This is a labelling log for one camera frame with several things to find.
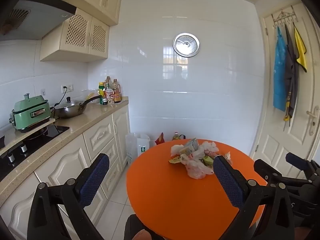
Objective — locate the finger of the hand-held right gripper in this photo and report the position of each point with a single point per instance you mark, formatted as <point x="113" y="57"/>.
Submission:
<point x="262" y="167"/>
<point x="296" y="160"/>

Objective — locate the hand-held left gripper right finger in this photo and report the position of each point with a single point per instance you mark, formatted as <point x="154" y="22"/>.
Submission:
<point x="227" y="182"/>

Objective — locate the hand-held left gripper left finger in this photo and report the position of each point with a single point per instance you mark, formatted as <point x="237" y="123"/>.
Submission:
<point x="95" y="177"/>

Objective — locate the beige tissue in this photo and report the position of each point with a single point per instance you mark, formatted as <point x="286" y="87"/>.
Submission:
<point x="227" y="156"/>

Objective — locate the green wrapper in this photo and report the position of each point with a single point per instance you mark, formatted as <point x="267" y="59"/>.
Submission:
<point x="208" y="160"/>

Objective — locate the white plastic bag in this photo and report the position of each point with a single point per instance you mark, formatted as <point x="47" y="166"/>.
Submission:
<point x="197" y="168"/>

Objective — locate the white tissue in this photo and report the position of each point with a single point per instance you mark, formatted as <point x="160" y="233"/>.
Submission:
<point x="209" y="146"/>

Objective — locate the printed drink carton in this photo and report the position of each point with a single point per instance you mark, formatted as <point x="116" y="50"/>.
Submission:
<point x="190" y="145"/>

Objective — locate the white yellow food wrapper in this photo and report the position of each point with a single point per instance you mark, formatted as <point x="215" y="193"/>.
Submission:
<point x="175" y="159"/>

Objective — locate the cream kitchen counter cabinets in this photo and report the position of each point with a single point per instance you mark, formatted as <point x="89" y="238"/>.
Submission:
<point x="75" y="160"/>

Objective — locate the white panel door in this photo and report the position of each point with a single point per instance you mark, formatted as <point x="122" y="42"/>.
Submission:
<point x="270" y="135"/>

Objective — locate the white paper bag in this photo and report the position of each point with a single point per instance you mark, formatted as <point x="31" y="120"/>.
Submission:
<point x="137" y="147"/>

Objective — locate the person's dark trouser leg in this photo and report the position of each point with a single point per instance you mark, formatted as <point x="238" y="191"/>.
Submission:
<point x="131" y="227"/>

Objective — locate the dark bag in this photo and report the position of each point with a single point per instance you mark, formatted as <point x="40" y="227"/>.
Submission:
<point x="182" y="137"/>

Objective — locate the yellow cooking oil bottle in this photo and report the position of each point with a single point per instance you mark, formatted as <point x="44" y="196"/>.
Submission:
<point x="175" y="136"/>

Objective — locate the black gas cooktop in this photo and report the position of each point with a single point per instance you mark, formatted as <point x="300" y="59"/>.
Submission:
<point x="37" y="137"/>

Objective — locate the red snack bag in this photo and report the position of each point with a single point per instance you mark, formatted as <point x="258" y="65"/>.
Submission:
<point x="160" y="139"/>

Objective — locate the dark sauce bottle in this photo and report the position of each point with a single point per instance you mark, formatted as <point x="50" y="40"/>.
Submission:
<point x="104" y="100"/>

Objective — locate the grey apron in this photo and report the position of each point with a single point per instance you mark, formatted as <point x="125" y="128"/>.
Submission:
<point x="291" y="80"/>

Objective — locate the clear plastic container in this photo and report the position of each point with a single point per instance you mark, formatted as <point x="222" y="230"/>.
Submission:
<point x="88" y="95"/>

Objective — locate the blue apron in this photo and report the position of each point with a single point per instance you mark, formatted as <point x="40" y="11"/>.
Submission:
<point x="280" y="75"/>

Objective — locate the green yellow-cap bottle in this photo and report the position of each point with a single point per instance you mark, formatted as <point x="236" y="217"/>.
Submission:
<point x="101" y="90"/>

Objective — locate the green multi-cooker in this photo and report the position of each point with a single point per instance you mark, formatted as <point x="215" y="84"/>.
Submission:
<point x="30" y="112"/>

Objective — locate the yellow cloth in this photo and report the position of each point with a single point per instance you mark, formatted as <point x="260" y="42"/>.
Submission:
<point x="301" y="52"/>

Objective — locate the cream lattice door cabinet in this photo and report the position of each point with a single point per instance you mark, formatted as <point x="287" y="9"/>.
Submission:
<point x="75" y="37"/>

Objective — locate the metal door hook rack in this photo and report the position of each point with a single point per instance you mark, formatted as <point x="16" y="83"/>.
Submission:
<point x="285" y="17"/>

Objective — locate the round metal strainer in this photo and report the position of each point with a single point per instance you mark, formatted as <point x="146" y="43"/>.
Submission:
<point x="186" y="44"/>

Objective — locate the grey range hood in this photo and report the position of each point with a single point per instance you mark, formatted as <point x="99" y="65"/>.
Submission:
<point x="37" y="22"/>

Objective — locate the white wall socket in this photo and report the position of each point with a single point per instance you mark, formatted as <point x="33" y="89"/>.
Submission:
<point x="67" y="88"/>

